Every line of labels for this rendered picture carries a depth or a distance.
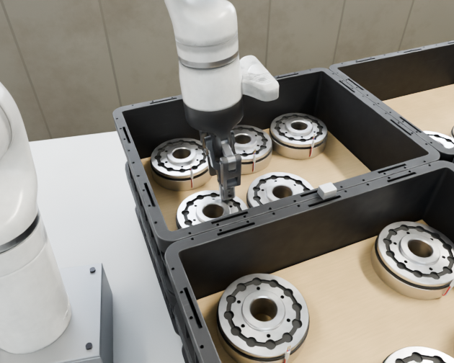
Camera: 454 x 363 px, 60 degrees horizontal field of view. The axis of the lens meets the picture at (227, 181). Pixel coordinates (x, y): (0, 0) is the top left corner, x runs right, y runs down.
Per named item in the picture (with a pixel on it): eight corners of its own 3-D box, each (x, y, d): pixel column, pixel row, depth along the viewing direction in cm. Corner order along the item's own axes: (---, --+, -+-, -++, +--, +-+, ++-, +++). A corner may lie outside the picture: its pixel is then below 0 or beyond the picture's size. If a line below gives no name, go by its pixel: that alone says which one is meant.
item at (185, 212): (184, 249, 50) (184, 245, 50) (171, 198, 58) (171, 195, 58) (259, 235, 53) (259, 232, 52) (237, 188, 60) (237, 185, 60)
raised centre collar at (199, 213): (199, 229, 53) (199, 225, 52) (192, 204, 56) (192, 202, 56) (235, 222, 54) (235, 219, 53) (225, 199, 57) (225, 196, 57)
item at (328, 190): (323, 199, 47) (324, 192, 46) (316, 192, 48) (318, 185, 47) (335, 196, 48) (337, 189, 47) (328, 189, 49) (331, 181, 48)
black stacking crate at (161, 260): (171, 304, 50) (161, 247, 43) (124, 166, 71) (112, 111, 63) (416, 217, 61) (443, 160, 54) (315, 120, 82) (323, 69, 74)
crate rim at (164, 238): (162, 259, 44) (159, 245, 42) (113, 121, 64) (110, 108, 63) (440, 171, 55) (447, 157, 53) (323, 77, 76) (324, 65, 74)
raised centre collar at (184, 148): (171, 168, 62) (171, 165, 62) (163, 150, 66) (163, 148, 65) (200, 161, 64) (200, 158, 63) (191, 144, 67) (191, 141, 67)
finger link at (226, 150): (212, 135, 50) (212, 145, 52) (223, 164, 48) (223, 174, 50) (230, 130, 50) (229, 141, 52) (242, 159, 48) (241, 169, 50)
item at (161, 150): (159, 185, 60) (158, 181, 60) (145, 148, 67) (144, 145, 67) (221, 169, 63) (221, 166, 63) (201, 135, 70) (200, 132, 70)
